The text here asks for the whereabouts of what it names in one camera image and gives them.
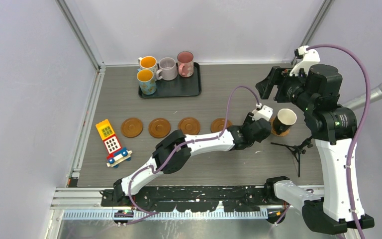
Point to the silver microphone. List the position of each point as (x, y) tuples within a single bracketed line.
[(359, 101)]

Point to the lilac mug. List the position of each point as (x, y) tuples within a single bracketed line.
[(167, 69)]

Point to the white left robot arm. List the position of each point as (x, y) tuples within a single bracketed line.
[(173, 152)]

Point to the white mug orange inside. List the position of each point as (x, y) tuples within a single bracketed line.
[(149, 63)]

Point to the woven rattan coaster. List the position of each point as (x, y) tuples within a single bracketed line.
[(278, 128)]

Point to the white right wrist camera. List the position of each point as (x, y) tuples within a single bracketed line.
[(307, 58)]

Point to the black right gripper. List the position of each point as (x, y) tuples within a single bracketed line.
[(280, 76)]

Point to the black microphone tripod stand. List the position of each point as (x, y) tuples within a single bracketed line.
[(297, 151)]

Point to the black mug cream inside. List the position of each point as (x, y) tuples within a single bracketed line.
[(287, 116)]

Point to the brown wooden coaster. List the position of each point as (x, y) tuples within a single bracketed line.
[(132, 127), (219, 125), (159, 128), (189, 126)]

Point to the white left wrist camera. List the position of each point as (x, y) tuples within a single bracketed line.
[(262, 112)]

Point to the pink patterned mug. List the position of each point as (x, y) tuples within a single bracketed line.
[(185, 63)]

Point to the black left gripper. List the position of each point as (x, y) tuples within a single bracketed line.
[(249, 121)]

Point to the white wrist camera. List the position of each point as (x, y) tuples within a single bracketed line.
[(262, 112), (307, 58)]

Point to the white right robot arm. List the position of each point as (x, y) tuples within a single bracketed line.
[(333, 127)]

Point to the black serving tray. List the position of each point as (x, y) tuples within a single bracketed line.
[(178, 87)]

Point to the toy block house car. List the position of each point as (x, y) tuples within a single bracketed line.
[(116, 152)]

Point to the blue mug orange inside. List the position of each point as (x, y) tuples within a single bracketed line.
[(146, 81)]

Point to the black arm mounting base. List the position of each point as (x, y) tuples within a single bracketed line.
[(204, 198)]

